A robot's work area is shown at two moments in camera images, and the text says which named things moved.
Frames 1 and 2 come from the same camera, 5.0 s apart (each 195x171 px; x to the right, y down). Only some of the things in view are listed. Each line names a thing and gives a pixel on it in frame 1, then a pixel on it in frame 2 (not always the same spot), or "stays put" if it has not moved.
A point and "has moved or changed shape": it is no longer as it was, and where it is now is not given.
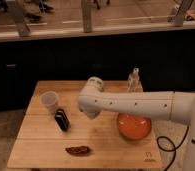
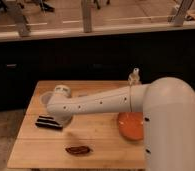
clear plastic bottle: x=134 y=85 stays put
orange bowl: x=133 y=127 stays put
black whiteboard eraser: x=62 y=119 has moved or changed shape
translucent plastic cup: x=50 y=99 stays put
